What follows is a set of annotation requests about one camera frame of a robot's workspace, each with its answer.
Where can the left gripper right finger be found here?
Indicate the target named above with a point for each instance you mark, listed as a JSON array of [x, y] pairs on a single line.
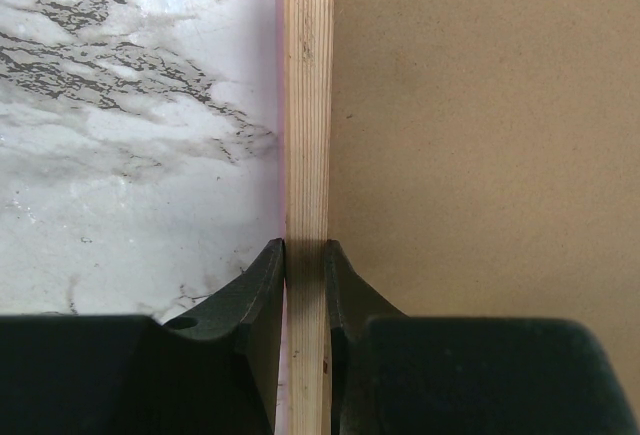
[[397, 374]]

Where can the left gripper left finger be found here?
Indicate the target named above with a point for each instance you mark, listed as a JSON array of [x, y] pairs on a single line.
[[211, 370]]

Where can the pink picture frame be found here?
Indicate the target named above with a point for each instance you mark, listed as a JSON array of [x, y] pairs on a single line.
[[473, 158]]

